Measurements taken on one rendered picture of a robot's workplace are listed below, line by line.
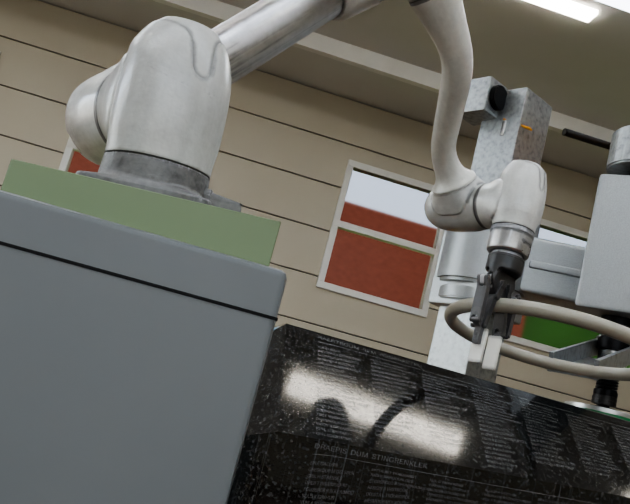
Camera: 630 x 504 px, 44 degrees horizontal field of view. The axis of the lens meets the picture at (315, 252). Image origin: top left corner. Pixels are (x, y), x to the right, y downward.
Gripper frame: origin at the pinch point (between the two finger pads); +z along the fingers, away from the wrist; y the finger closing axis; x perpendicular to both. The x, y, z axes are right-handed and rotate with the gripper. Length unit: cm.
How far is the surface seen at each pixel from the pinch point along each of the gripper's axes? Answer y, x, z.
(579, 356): 67, 16, -17
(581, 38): 347, 222, -341
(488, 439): 26.6, 12.3, 14.6
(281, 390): -18.3, 35.2, 18.2
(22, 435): -90, -7, 36
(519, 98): 95, 78, -123
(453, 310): 2.6, 12.1, -8.5
